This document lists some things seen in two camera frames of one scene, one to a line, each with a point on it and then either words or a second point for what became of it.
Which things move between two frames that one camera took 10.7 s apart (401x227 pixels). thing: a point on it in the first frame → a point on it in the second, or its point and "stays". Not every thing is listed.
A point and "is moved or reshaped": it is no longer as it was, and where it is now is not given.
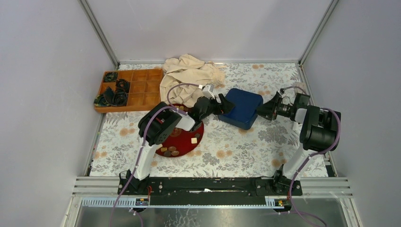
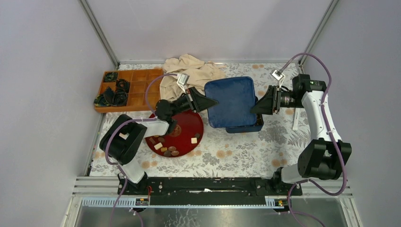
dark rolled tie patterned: x=120 y=99 stays
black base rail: x=209 y=191 stays
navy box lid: x=244 y=114 is moved or reshaped
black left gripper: x=223 y=107 → x=197 y=101
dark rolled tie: x=110 y=76 stays
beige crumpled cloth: x=187 y=69 stays
